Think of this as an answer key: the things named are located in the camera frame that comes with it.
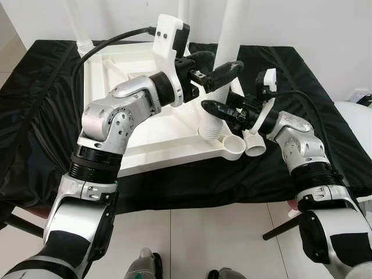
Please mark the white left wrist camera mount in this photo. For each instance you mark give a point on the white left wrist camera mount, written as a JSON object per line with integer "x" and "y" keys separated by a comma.
{"x": 165, "y": 40}

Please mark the white wall socket with plug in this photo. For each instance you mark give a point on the white wall socket with plug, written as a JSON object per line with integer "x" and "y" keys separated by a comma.
{"x": 362, "y": 97}

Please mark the silver robot right leg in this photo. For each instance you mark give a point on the silver robot right leg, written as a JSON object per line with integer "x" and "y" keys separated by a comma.
{"x": 226, "y": 274}

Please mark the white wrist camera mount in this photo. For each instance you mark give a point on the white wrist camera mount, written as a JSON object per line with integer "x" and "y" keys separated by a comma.
{"x": 165, "y": 40}
{"x": 269, "y": 81}

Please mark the white plastic table leg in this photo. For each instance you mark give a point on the white plastic table leg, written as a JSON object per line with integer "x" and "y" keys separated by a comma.
{"x": 78, "y": 26}
{"x": 256, "y": 145}
{"x": 232, "y": 29}
{"x": 185, "y": 9}

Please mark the white plastic table top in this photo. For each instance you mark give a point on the white plastic table top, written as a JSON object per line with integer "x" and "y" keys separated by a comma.
{"x": 157, "y": 139}

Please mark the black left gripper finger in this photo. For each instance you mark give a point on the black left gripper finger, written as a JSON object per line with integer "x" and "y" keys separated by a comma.
{"x": 203, "y": 58}
{"x": 226, "y": 72}

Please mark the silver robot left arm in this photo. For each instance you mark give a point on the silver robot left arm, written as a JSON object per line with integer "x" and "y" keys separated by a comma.
{"x": 104, "y": 128}

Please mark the black metal table leg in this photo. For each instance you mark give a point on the black metal table leg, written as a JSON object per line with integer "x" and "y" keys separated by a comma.
{"x": 23, "y": 224}
{"x": 282, "y": 226}

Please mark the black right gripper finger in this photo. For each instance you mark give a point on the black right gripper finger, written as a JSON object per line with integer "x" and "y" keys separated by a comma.
{"x": 218, "y": 109}

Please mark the red padded seat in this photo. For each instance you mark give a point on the red padded seat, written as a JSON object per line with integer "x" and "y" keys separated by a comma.
{"x": 36, "y": 212}

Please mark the white rounded appliance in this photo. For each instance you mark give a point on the white rounded appliance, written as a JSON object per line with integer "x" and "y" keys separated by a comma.
{"x": 357, "y": 133}

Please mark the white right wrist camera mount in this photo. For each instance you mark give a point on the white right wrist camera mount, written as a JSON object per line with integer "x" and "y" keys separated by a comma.
{"x": 269, "y": 81}

